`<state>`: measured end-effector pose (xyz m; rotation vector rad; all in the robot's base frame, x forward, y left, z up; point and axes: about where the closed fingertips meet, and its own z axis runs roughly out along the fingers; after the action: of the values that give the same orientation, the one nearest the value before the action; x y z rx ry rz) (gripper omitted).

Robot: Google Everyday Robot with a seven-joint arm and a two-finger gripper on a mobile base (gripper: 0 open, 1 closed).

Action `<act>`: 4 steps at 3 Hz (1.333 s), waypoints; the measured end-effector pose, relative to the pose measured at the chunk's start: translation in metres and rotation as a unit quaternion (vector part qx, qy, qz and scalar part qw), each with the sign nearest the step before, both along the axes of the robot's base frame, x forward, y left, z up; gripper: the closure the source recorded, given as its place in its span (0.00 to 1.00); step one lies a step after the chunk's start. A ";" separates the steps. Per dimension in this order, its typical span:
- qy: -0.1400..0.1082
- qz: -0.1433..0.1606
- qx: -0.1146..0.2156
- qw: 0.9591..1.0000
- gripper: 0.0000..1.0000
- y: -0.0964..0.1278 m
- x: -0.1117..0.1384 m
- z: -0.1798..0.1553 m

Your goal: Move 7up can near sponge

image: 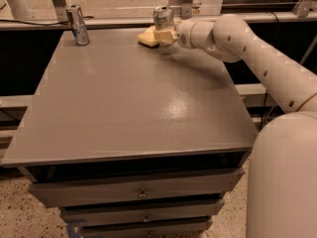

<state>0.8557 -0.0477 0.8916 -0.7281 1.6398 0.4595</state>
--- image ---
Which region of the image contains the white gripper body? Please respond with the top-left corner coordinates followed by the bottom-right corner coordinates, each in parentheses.
top-left (175, 20), bottom-right (197, 49)

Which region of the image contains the silver 7up soda can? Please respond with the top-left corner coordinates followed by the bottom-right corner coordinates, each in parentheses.
top-left (153, 5), bottom-right (174, 30)

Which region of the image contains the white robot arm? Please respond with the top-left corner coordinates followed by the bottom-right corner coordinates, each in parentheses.
top-left (154, 14), bottom-right (317, 238)

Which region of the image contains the yellow sponge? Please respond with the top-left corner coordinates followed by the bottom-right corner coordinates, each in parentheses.
top-left (137, 26), bottom-right (159, 48)

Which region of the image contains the tall slim silver can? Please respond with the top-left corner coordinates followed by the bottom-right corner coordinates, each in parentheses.
top-left (65, 5), bottom-right (89, 46)

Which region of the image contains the grey drawer cabinet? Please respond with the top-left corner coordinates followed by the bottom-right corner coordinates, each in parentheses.
top-left (0, 25), bottom-right (264, 238)

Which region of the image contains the white pipe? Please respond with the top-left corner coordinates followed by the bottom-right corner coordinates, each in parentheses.
top-left (5, 0), bottom-right (33, 20)

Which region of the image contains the top grey drawer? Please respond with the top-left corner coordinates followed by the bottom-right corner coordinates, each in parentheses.
top-left (30, 168), bottom-right (244, 207)

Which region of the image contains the grey drawer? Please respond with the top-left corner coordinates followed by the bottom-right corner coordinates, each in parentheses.
top-left (61, 198), bottom-right (224, 227)
top-left (80, 217), bottom-right (212, 238)
top-left (30, 168), bottom-right (244, 207)

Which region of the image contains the bottom grey drawer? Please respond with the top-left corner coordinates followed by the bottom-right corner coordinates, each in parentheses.
top-left (80, 217), bottom-right (212, 238)

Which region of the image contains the middle grey drawer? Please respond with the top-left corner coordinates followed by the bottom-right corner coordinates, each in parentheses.
top-left (61, 198), bottom-right (224, 227)

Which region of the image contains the horizontal metal rail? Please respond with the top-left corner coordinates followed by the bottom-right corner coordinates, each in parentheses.
top-left (0, 11), bottom-right (317, 31)

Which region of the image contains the metal bracket post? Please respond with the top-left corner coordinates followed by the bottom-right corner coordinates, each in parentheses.
top-left (181, 0), bottom-right (193, 20)

